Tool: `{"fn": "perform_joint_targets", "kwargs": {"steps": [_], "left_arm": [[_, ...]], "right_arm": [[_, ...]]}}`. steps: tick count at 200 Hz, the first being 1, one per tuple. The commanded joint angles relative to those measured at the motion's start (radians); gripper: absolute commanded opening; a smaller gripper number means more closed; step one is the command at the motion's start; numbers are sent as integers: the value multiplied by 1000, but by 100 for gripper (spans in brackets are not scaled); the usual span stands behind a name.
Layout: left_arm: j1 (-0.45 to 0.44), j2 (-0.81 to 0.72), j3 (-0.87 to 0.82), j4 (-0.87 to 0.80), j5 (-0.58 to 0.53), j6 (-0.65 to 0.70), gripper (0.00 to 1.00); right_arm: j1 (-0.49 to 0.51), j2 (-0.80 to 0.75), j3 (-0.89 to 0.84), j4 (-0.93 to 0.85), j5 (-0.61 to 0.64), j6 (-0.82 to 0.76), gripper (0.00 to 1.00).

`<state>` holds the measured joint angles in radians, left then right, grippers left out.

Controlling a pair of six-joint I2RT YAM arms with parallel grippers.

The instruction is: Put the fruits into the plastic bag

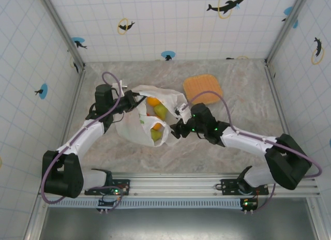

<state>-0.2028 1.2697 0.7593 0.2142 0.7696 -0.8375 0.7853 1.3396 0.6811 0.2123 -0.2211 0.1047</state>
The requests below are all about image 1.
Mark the large yellow orange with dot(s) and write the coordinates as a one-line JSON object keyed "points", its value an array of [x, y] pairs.
{"points": [[153, 102]]}

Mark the small orange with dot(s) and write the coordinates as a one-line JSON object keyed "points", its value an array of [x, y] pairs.
{"points": [[157, 126]]}

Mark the green pear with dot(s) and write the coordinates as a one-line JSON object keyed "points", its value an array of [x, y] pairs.
{"points": [[155, 135], [160, 111]]}

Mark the white lemon print plastic bag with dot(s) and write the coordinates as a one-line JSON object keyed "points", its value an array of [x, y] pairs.
{"points": [[129, 128]]}

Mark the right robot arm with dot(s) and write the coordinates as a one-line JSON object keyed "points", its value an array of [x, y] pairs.
{"points": [[287, 162]]}

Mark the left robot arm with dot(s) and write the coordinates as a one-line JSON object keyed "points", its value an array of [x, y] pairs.
{"points": [[62, 178]]}

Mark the woven straw basket tray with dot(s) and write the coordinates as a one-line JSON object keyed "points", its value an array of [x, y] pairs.
{"points": [[201, 84]]}

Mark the black fish blue circle sticker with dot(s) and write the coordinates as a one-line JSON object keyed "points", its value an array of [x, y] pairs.
{"points": [[168, 55], [42, 91], [288, 10], [78, 41]]}

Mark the grey metal panel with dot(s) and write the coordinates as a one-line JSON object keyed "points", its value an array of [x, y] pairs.
{"points": [[175, 224]]}

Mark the right control board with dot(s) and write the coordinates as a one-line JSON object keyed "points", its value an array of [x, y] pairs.
{"points": [[249, 204]]}

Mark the control board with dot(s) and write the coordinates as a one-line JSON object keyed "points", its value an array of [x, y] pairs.
{"points": [[108, 202], [249, 204]]}

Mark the left control board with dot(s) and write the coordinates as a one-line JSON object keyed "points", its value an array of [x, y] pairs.
{"points": [[108, 202]]}

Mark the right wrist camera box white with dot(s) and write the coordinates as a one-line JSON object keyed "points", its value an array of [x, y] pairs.
{"points": [[184, 116]]}

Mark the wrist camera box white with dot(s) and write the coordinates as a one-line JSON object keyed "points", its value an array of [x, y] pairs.
{"points": [[124, 85], [184, 116]]}

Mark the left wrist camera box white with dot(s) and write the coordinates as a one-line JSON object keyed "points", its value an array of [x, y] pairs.
{"points": [[124, 85]]}

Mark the aluminium side rail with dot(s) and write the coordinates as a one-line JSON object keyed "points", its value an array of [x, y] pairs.
{"points": [[280, 95], [82, 73]]}

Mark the aluminium mounting rail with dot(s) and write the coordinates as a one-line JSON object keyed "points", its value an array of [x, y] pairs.
{"points": [[175, 184]]}

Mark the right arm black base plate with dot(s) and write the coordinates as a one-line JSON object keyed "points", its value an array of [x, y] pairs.
{"points": [[228, 187]]}

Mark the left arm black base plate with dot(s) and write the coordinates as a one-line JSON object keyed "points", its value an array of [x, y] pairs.
{"points": [[124, 185]]}

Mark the aluminium frame post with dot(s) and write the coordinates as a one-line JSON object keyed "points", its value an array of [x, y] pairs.
{"points": [[285, 30], [63, 30]]}

